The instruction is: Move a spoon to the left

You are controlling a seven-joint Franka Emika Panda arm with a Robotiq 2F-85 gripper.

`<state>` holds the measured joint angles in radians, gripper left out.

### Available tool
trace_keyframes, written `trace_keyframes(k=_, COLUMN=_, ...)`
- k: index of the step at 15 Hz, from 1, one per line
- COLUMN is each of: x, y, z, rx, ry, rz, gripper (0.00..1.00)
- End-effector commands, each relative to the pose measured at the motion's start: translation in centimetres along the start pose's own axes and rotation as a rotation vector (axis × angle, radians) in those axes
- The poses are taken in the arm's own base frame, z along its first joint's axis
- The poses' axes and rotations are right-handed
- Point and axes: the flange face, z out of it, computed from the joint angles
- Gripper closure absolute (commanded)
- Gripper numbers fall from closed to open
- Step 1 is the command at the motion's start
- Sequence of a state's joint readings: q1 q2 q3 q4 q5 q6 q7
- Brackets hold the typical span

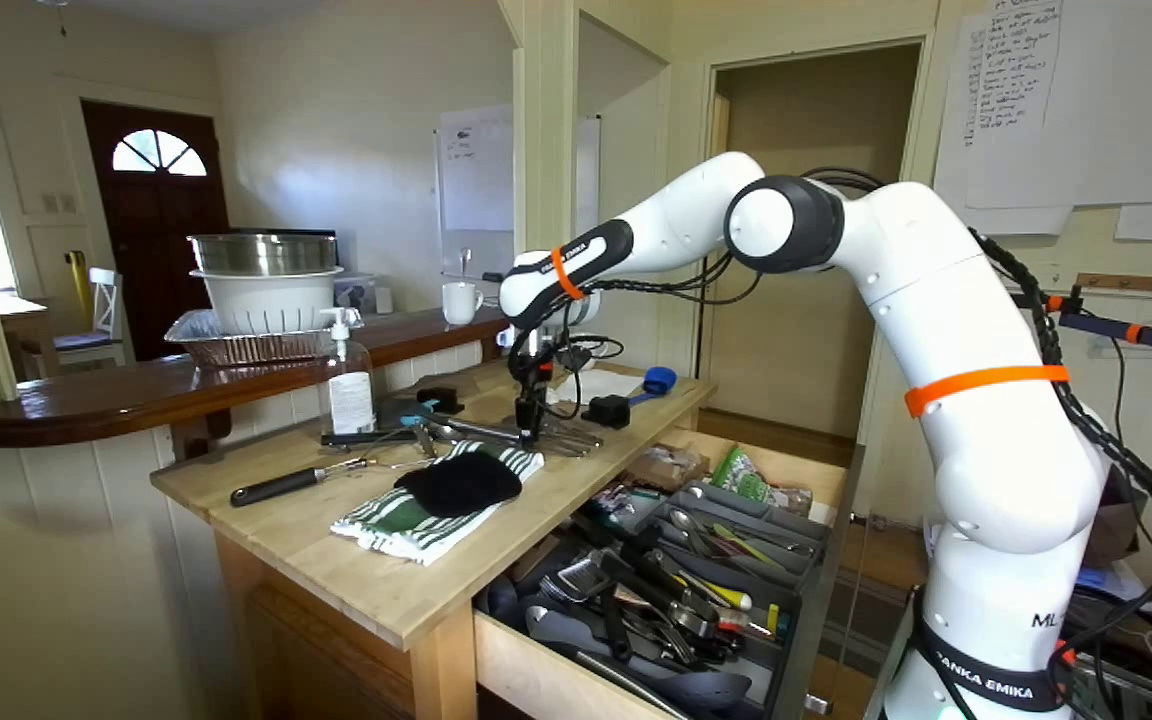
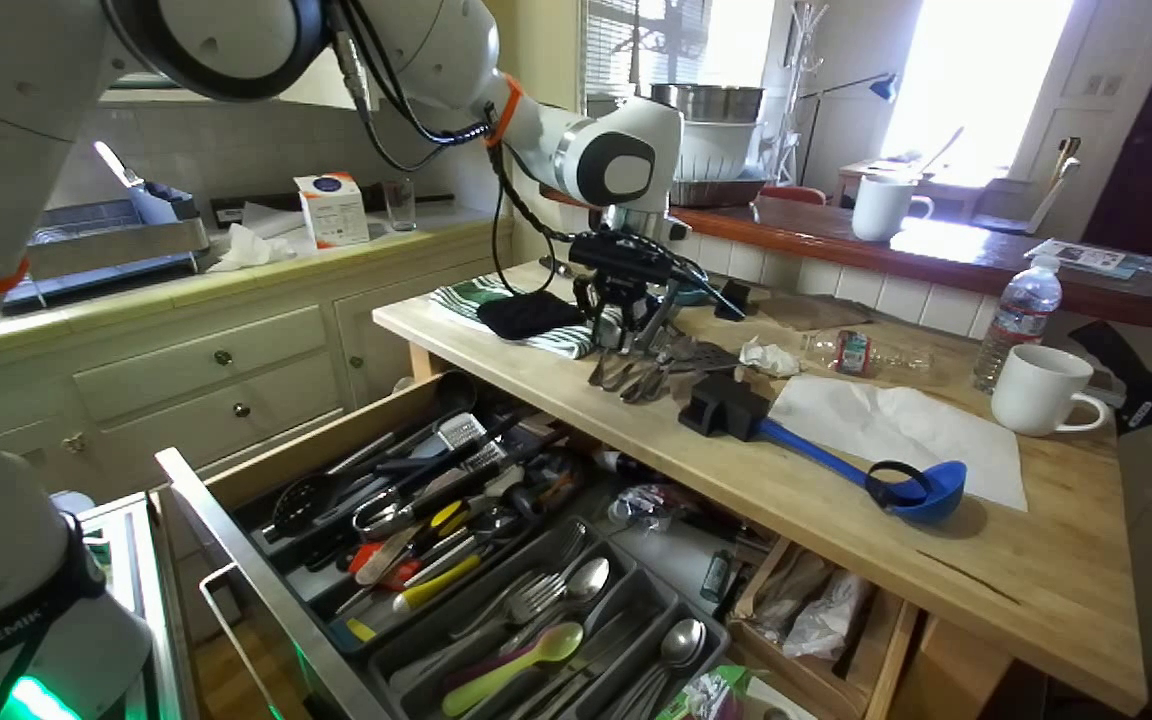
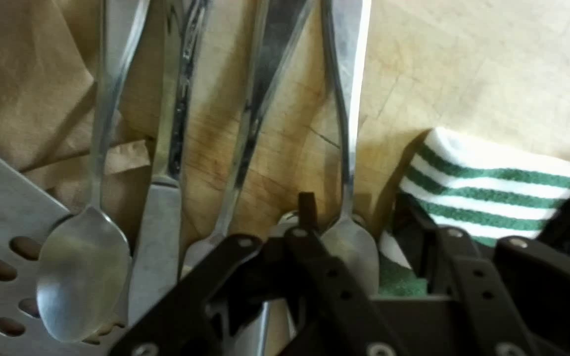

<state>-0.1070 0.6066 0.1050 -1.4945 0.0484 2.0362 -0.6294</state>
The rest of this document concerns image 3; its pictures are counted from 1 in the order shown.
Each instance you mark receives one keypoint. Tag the steel table knife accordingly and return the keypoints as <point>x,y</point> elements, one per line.
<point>157,244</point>

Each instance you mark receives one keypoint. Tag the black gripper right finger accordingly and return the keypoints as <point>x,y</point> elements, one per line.
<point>549,297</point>

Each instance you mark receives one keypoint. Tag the steel fork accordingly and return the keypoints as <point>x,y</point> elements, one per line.
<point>268,86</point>

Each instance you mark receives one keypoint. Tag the blue plastic ladle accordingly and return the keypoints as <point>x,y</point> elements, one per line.
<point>28,86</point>

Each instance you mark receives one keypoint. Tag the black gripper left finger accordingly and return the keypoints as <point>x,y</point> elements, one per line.
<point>325,284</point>

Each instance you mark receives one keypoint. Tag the plain steel spoon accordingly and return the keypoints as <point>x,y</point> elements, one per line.
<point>84,278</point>
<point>347,80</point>

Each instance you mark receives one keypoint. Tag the green striped white towel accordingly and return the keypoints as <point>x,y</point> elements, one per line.
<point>483,191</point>

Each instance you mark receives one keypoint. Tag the grey slotted spatula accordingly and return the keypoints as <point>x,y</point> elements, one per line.
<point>8,210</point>

